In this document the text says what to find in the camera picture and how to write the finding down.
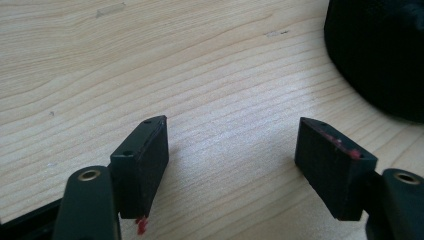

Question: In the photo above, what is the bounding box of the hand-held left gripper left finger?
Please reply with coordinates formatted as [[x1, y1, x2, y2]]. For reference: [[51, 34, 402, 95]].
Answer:
[[109, 115, 170, 236]]

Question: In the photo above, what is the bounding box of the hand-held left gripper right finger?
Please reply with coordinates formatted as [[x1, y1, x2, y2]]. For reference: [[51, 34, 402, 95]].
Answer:
[[294, 116, 379, 222]]

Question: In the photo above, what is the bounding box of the black cloth object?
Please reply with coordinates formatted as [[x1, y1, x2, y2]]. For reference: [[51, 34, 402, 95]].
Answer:
[[323, 0, 424, 124]]

